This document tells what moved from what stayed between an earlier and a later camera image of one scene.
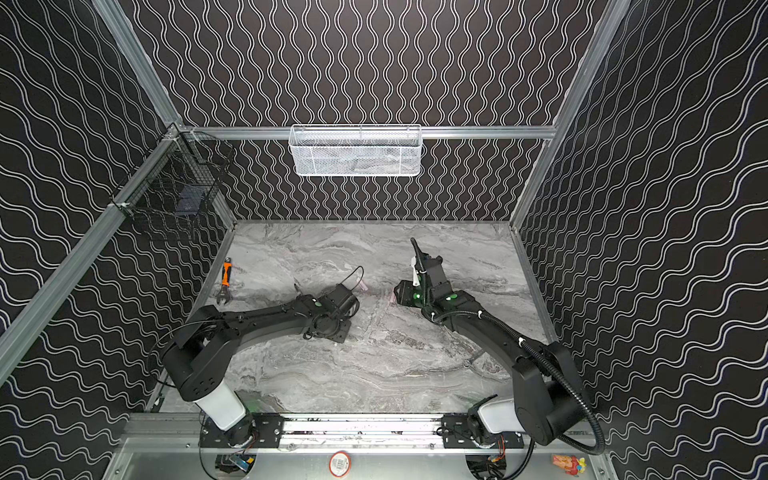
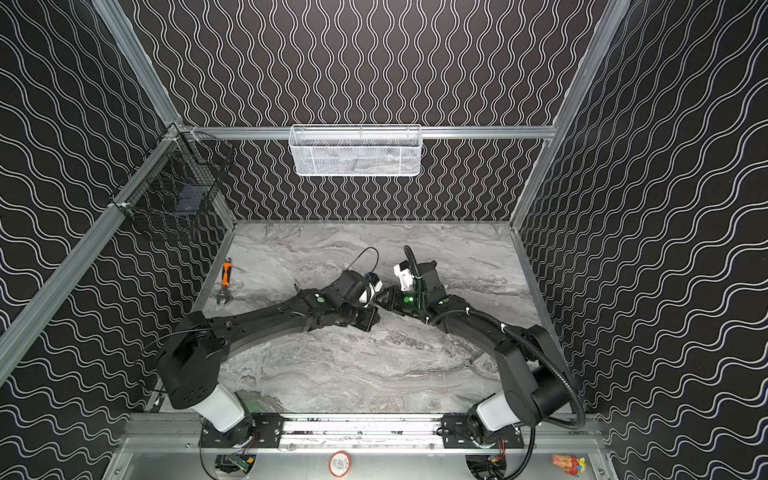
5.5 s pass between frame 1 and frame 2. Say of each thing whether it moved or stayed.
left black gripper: moved
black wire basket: stayed
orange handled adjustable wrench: stayed
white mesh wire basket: stayed
